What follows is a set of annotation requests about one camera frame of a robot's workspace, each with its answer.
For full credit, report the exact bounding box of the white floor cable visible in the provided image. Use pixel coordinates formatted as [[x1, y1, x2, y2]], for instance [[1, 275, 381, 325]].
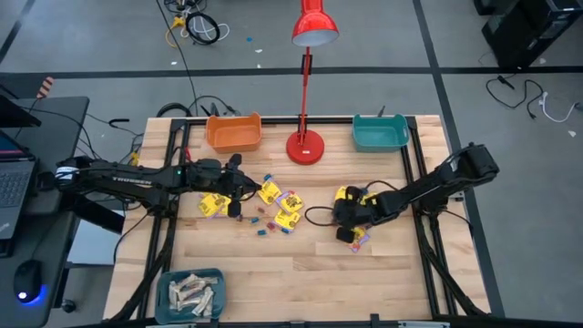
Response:
[[538, 91, 580, 124]]

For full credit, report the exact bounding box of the teal green plastic bin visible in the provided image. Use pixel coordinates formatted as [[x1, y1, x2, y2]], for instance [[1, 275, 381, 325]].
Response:
[[352, 113, 411, 154]]

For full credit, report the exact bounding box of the black side desk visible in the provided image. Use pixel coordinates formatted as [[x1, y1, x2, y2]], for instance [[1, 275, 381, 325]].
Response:
[[0, 95, 127, 328]]

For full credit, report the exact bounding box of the black floor power cable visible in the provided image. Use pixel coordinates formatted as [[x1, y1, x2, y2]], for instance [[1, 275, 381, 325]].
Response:
[[486, 75, 547, 120]]

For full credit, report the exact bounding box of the striped hazard marker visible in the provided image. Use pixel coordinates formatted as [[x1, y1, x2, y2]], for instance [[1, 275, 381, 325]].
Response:
[[36, 76, 56, 99]]

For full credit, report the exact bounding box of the orange plastic bin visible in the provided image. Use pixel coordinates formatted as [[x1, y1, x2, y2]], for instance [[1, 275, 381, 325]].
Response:
[[205, 111, 264, 155]]

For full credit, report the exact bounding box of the red desk lamp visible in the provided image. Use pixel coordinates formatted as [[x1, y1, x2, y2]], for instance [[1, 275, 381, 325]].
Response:
[[285, 0, 341, 167]]

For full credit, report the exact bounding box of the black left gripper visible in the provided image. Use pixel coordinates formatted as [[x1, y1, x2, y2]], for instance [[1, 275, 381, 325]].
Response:
[[220, 153, 263, 218]]

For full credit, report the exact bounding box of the black laptop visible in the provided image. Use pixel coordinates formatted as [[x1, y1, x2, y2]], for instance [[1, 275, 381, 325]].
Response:
[[0, 129, 37, 241]]

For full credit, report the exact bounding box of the dark blue plastic bin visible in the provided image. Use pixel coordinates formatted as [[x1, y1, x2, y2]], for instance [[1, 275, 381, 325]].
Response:
[[153, 267, 228, 324]]

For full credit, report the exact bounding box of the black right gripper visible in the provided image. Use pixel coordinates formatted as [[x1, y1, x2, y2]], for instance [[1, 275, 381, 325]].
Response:
[[332, 186, 382, 244]]

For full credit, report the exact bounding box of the black computer mouse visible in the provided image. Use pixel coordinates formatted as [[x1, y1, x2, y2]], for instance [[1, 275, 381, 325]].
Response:
[[12, 259, 45, 303]]

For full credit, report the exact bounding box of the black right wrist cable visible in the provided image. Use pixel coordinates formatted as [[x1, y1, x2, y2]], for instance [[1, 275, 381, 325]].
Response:
[[303, 179, 398, 228]]

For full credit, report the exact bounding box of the yellow floor cable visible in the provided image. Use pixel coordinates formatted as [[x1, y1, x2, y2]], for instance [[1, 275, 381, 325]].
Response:
[[164, 15, 188, 49]]

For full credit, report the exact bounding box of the small black desk device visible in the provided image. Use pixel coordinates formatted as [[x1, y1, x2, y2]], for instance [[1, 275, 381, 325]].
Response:
[[36, 170, 56, 191]]

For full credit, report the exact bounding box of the black cable arc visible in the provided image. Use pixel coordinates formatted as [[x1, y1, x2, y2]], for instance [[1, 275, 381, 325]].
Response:
[[156, 102, 194, 118]]

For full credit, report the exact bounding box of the yellow purple-edged candy packet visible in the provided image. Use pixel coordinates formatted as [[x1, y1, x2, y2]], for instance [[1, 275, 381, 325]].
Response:
[[348, 226, 372, 253], [276, 190, 306, 214]]

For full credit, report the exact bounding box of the long black floor cable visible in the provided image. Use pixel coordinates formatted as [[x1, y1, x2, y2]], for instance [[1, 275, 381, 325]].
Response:
[[156, 0, 200, 118]]

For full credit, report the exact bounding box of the black coiled cable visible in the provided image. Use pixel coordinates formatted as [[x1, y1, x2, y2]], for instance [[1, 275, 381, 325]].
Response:
[[185, 11, 222, 46]]

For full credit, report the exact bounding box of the black computer tower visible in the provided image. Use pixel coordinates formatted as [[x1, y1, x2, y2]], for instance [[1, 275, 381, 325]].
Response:
[[473, 0, 583, 70]]

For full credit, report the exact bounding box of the black cable bundle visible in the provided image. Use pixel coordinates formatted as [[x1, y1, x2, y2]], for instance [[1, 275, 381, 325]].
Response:
[[189, 94, 241, 118]]

